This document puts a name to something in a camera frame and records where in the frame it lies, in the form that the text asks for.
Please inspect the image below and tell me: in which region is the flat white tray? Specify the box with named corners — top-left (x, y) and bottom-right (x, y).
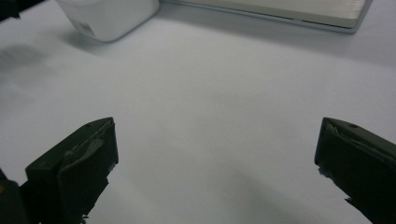
top-left (159, 0), bottom-right (375, 35)

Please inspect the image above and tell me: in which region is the white plastic container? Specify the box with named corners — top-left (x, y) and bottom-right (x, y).
top-left (55, 0), bottom-right (161, 43)

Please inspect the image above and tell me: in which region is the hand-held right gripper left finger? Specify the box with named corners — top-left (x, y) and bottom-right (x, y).
top-left (20, 117), bottom-right (120, 224)

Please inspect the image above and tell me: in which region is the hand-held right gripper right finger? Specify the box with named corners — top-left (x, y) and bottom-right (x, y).
top-left (314, 117), bottom-right (396, 224)

